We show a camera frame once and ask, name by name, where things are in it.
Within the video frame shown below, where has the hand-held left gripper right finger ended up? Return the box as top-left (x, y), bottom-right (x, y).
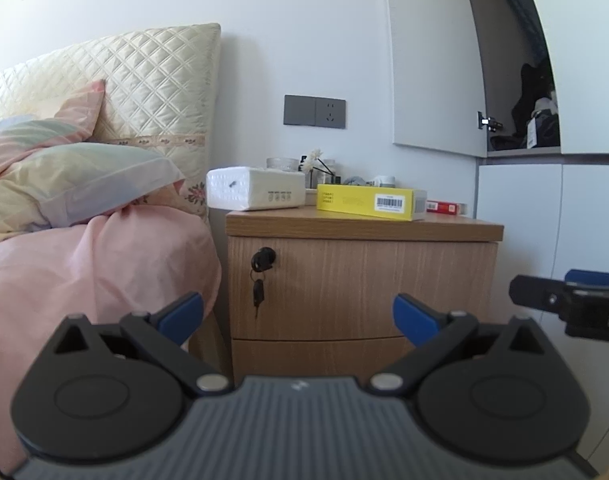
top-left (367, 293), bottom-right (555, 399)

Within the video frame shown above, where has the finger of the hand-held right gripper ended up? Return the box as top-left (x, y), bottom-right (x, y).
top-left (509, 275), bottom-right (568, 321)
top-left (565, 269), bottom-right (609, 289)

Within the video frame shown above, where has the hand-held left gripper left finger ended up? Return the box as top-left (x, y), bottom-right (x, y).
top-left (49, 291), bottom-right (235, 399)

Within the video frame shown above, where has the yellow box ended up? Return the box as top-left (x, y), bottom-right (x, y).
top-left (317, 183), bottom-right (428, 222)

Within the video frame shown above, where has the black drawer key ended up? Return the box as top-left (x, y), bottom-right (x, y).
top-left (252, 271), bottom-right (266, 320)
top-left (251, 247), bottom-right (276, 273)

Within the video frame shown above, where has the white wardrobe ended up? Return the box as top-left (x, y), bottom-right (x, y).
top-left (457, 0), bottom-right (609, 476)

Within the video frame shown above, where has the pink duvet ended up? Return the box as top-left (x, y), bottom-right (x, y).
top-left (0, 182), bottom-right (222, 473)

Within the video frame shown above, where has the red box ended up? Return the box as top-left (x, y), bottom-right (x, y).
top-left (426, 199), bottom-right (467, 217)

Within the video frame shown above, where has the wooden nightstand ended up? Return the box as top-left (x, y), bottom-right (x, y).
top-left (187, 207), bottom-right (505, 386)

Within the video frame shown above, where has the white tissue pack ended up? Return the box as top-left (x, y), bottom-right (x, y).
top-left (206, 166), bottom-right (307, 212)

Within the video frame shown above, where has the reed diffuser bottle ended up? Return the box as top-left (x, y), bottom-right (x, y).
top-left (317, 160), bottom-right (341, 186)

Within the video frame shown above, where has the pastel striped pillow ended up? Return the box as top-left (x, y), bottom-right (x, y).
top-left (0, 141), bottom-right (186, 247)

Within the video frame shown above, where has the white artificial flower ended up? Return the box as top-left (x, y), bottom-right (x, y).
top-left (307, 148), bottom-right (323, 186)

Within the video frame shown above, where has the dark clothes pile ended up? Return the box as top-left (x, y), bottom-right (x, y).
top-left (489, 62), bottom-right (561, 151)

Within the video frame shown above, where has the pink pillow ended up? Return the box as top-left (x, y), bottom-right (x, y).
top-left (0, 79), bottom-right (106, 183)

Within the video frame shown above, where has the cream quilted headboard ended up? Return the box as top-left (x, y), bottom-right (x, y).
top-left (0, 22), bottom-right (222, 226)

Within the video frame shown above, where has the white open wardrobe door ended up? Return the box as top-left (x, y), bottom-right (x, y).
top-left (382, 0), bottom-right (488, 158)

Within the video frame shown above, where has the grey wall socket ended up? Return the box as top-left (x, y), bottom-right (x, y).
top-left (315, 97), bottom-right (347, 129)

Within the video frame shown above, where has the grey wall switch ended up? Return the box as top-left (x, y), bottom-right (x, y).
top-left (283, 94), bottom-right (316, 127)

